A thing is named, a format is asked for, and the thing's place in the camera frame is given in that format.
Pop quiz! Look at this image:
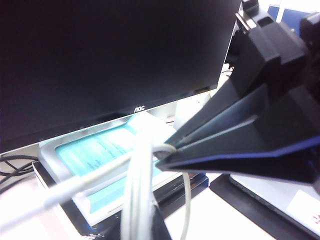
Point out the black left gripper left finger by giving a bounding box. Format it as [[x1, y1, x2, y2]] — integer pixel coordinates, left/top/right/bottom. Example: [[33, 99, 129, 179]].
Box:
[[104, 212, 125, 240]]

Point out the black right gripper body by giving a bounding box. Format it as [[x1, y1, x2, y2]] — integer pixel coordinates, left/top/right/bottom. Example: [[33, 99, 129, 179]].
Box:
[[231, 1, 308, 101]]

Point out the white flat box red print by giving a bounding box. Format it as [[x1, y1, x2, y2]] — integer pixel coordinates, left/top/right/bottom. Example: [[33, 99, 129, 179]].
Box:
[[229, 173, 320, 237]]

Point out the black cable with blue plug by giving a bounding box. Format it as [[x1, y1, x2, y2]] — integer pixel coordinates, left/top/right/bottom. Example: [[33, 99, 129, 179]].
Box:
[[0, 154, 38, 177]]

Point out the teal book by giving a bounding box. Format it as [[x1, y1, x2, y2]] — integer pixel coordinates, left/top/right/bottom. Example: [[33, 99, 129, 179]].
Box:
[[54, 124, 176, 216]]

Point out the blue partition board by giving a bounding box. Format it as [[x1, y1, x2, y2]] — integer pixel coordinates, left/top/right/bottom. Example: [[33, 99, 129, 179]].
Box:
[[267, 4, 320, 33]]

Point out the black AOC monitor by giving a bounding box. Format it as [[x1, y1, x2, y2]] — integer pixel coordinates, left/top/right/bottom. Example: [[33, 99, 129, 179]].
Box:
[[0, 0, 242, 155]]

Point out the black desk mat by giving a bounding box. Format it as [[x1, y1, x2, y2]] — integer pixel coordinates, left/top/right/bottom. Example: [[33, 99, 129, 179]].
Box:
[[209, 172, 320, 240]]

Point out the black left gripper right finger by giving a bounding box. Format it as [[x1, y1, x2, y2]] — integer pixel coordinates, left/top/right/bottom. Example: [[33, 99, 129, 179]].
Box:
[[149, 201, 174, 240]]

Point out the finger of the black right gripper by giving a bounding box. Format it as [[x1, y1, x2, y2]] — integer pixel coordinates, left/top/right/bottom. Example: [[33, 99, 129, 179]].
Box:
[[166, 79, 270, 148], [156, 92, 320, 186]]

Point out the white charging cable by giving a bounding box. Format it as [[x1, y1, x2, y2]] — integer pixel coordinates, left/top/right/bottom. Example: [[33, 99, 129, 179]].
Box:
[[0, 112, 192, 240]]

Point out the teal and silver monitor stand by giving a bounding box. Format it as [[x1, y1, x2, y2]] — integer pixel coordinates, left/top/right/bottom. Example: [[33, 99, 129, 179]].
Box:
[[37, 117, 181, 186]]

